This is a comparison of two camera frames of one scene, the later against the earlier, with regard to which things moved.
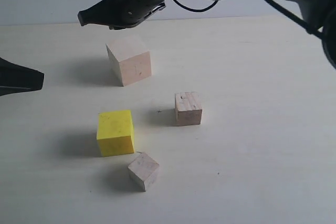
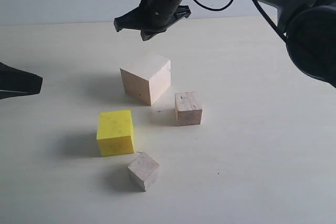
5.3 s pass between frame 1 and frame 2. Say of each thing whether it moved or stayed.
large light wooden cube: moved
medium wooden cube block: stayed
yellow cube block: stayed
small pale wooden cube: stayed
